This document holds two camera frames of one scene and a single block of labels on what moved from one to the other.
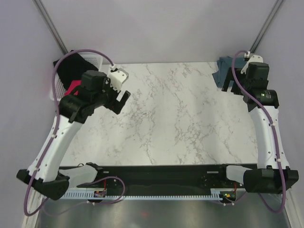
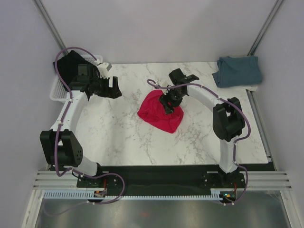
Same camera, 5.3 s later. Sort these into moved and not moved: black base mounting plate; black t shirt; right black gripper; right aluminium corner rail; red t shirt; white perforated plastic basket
Moved: red t shirt; right black gripper
Not moved: black base mounting plate; white perforated plastic basket; right aluminium corner rail; black t shirt
